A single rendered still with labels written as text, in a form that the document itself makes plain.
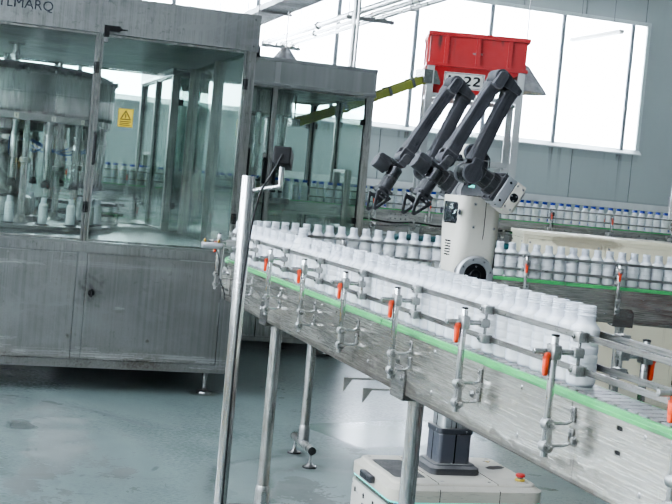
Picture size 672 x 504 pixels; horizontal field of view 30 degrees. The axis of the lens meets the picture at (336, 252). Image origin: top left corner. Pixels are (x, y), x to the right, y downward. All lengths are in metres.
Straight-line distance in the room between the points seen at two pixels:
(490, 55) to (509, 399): 8.59
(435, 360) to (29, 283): 4.65
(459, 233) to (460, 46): 6.39
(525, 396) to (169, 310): 5.13
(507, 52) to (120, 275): 4.89
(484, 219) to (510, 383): 2.21
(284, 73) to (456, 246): 4.98
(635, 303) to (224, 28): 3.04
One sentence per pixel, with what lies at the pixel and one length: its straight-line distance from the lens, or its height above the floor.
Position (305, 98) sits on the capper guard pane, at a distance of 9.82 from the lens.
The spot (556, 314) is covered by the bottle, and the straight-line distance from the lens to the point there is 2.71.
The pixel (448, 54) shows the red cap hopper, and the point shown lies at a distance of 11.20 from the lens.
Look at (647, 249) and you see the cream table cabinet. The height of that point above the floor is 1.13.
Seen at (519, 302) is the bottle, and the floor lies 1.14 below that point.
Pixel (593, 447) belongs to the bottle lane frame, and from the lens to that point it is 2.48.
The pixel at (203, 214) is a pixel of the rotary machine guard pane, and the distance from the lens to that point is 7.70.
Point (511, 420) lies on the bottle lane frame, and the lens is 2.79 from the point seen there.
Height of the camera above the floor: 1.36
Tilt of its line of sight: 3 degrees down
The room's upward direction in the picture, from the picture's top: 5 degrees clockwise
